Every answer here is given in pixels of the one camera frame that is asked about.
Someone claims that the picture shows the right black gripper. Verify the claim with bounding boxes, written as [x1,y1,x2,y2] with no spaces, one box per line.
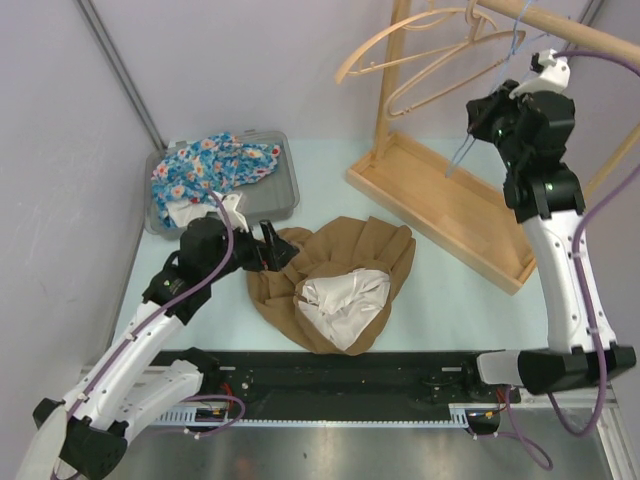
[467,79,533,169]

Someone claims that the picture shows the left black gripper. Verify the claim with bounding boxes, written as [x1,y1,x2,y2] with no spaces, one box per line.
[204,218,298,282]

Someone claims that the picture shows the tan brown skirt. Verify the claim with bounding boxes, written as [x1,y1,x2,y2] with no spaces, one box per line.
[247,217,416,356]

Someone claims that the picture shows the light blue wire hanger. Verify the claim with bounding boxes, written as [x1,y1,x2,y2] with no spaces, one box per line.
[445,0,549,178]

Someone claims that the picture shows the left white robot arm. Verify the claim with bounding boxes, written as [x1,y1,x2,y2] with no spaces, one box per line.
[18,217,299,479]

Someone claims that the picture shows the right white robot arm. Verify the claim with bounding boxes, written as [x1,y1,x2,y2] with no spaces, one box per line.
[461,80,636,401]

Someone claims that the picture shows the lower wooden hanger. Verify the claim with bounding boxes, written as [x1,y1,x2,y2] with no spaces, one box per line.
[385,0,527,119]

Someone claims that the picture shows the wooden hanger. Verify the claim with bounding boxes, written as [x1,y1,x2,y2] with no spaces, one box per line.
[385,0,527,119]
[334,1,498,84]

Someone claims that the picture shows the upper wooden hanger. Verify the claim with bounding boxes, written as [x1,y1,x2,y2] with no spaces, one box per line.
[334,1,498,84]

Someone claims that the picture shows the grey plastic tray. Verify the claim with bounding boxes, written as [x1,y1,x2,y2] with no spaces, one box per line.
[145,131,299,238]

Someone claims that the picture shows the blue floral cloth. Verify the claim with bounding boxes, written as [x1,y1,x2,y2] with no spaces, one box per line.
[150,132,282,229]

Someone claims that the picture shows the wooden clothes rack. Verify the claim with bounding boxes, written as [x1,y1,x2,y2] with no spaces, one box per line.
[346,1,639,295]

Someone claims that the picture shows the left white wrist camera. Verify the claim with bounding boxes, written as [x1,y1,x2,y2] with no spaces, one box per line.
[222,193,250,232]

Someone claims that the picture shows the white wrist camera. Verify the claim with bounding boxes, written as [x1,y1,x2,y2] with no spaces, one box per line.
[222,193,250,232]
[509,49,571,99]

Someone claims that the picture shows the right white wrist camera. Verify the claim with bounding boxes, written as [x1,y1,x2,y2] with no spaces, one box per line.
[509,49,571,99]

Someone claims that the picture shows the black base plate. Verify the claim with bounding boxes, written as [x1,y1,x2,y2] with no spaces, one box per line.
[153,348,498,423]

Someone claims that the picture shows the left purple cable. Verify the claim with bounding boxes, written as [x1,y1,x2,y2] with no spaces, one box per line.
[49,189,236,471]

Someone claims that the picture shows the white slotted cable duct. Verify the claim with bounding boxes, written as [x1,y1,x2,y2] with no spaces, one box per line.
[149,403,474,429]

